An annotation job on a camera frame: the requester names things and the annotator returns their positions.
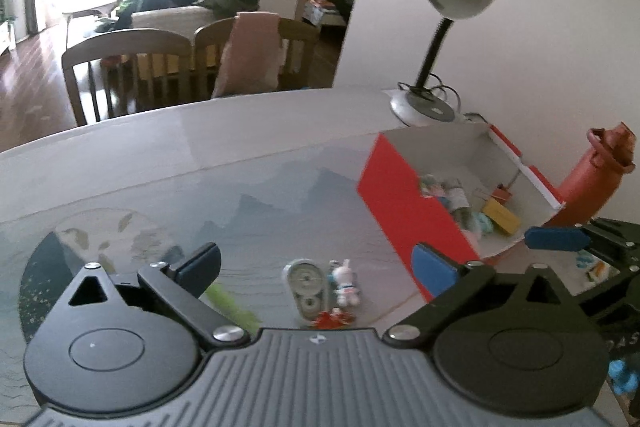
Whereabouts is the small yellow box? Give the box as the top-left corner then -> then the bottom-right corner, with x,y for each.
482,198 -> 522,235

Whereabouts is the small red toy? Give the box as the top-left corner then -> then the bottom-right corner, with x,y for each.
314,308 -> 357,330

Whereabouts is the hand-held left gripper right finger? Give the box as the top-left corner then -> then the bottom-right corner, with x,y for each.
382,243 -> 578,350

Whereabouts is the illustrated card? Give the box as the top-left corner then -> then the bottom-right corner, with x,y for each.
560,249 -> 621,293

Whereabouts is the red-brown water bottle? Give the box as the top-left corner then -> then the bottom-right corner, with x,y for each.
550,122 -> 638,228

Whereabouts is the pink clip with stick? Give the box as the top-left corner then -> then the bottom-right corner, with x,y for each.
492,169 -> 518,204

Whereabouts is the black lamp cable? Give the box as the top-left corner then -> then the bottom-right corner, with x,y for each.
430,84 -> 481,122

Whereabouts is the pink cloth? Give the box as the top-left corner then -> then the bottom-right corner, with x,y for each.
211,11 -> 282,100

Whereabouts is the small blue toy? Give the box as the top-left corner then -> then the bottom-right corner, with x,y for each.
610,359 -> 640,395

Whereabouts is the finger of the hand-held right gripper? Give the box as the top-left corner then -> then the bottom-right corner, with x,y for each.
525,217 -> 640,258

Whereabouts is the dark wooden chair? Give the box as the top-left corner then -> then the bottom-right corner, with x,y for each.
192,14 -> 321,100
61,28 -> 193,128

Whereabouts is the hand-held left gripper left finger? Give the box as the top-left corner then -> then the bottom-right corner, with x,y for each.
66,243 -> 250,349

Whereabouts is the white coffee table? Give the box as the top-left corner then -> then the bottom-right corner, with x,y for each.
62,0 -> 123,25

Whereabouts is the red cardboard box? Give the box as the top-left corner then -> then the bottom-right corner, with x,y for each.
357,122 -> 568,303

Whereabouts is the white rabbit figurine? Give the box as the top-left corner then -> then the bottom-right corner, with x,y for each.
327,259 -> 362,308

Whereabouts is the grey correction tape dispenser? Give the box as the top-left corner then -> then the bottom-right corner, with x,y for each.
282,258 -> 328,318

